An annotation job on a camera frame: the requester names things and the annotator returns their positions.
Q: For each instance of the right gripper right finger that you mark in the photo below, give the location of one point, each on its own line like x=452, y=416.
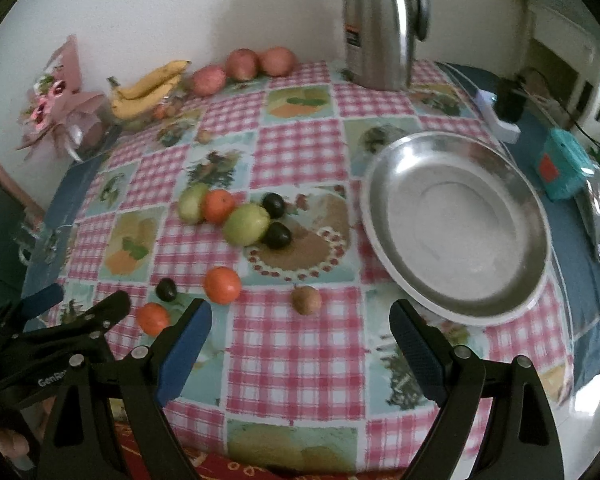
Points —
x=520, y=440

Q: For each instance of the pink flower bouquet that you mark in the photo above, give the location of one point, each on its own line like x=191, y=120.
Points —
x=60, y=118

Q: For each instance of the teal plastic box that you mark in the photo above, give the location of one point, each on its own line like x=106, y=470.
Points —
x=563, y=165

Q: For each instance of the small brown longan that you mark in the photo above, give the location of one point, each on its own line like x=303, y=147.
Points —
x=204, y=136

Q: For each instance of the upper banana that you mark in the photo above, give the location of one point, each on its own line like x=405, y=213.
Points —
x=150, y=81

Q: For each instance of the steel round tray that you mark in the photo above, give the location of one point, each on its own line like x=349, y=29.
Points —
x=458, y=227

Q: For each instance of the steel thermos jug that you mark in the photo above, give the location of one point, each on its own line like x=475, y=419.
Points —
x=380, y=38

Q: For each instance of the middle red apple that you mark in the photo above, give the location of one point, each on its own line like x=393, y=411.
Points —
x=242, y=65

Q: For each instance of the large green mango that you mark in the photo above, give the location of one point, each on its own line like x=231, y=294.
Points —
x=246, y=225

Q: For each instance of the small dark plum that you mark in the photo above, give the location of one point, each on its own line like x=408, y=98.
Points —
x=166, y=290

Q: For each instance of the white plastic rack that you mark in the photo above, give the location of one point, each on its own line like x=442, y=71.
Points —
x=569, y=31

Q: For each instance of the left red apple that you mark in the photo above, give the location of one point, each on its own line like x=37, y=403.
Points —
x=208, y=81

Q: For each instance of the brown kiwi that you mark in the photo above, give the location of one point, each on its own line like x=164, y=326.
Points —
x=306, y=300

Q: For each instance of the smartphone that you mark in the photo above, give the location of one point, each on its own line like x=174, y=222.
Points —
x=588, y=202

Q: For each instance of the orange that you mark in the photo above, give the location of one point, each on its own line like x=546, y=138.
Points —
x=222, y=285
x=153, y=319
x=217, y=206

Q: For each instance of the black power adapter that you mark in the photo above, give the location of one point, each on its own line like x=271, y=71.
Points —
x=509, y=100

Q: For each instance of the small green mango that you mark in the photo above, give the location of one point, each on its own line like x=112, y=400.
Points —
x=190, y=203

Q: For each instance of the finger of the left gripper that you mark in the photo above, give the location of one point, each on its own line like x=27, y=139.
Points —
x=97, y=317
x=15, y=314

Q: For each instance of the red apple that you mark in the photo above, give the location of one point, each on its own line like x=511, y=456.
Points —
x=208, y=81
x=242, y=65
x=277, y=61

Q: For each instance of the lower banana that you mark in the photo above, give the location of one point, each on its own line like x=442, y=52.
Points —
x=127, y=109

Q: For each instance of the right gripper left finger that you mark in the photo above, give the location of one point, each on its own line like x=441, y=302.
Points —
x=150, y=377

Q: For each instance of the blue bed sheet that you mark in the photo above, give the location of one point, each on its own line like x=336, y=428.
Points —
x=574, y=253

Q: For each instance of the glass fruit bowl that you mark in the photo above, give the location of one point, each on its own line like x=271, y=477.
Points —
x=166, y=109

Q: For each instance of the right red apple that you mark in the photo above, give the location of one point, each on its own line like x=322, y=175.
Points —
x=277, y=61

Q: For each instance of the checkered fruit tablecloth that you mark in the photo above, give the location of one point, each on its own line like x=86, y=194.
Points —
x=321, y=396

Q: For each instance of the banana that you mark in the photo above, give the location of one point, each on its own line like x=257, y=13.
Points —
x=150, y=81
x=127, y=109

